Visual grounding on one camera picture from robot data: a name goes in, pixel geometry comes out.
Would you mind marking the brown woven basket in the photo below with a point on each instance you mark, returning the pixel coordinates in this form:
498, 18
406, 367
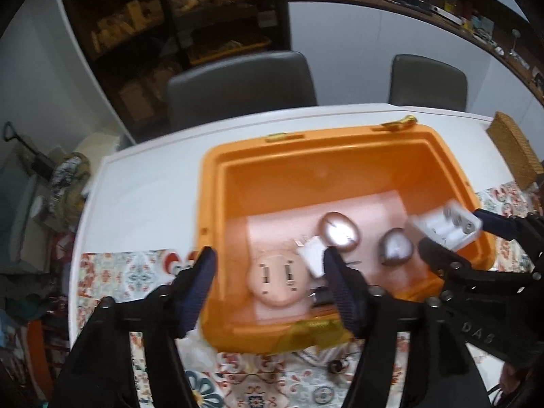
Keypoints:
514, 148

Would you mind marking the white stool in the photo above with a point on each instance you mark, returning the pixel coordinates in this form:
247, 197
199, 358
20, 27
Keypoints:
104, 148

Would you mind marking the grey oval mouse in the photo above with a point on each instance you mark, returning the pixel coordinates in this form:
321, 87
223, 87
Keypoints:
395, 246

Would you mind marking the white battery case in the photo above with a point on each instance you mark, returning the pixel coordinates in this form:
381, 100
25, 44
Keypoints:
442, 229

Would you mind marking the small black round fob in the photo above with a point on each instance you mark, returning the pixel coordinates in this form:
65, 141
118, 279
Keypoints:
336, 366

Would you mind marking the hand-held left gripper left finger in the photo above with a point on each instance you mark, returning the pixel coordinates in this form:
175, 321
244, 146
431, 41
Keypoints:
197, 289

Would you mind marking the white wall charger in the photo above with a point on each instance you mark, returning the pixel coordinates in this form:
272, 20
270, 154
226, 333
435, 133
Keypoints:
312, 255

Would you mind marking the pink round device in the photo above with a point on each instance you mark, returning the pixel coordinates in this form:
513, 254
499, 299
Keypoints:
274, 289

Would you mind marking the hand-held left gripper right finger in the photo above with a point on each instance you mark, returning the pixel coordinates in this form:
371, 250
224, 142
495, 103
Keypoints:
340, 289

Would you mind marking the yellow crate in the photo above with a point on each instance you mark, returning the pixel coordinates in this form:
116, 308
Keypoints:
229, 53

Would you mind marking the orange plastic box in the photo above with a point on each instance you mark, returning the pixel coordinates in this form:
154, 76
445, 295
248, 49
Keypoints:
297, 178

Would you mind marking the patterned table mat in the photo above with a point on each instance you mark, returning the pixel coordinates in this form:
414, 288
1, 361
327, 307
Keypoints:
127, 272

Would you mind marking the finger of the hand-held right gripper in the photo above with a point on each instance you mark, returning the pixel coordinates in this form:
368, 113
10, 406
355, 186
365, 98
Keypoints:
437, 255
488, 221

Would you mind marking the patterned cloth bag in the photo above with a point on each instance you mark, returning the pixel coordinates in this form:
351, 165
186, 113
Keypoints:
68, 187

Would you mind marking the rose gold oval mouse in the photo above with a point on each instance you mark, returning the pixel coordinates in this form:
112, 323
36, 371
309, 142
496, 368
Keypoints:
340, 229

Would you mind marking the grey chair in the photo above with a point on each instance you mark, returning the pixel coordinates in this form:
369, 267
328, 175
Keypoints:
238, 89
425, 85

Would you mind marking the dark wooden shelf cabinet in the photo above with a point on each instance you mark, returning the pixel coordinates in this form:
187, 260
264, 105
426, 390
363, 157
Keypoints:
165, 8

